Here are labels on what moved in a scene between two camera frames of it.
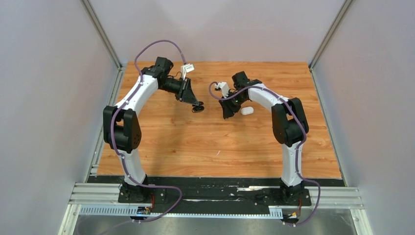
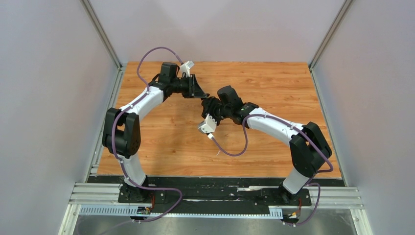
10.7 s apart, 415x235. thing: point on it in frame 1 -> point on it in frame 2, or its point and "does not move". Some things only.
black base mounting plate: (217, 191) does not move
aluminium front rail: (84, 194) does not move
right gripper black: (229, 110) -> (208, 105)
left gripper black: (185, 94) -> (194, 90)
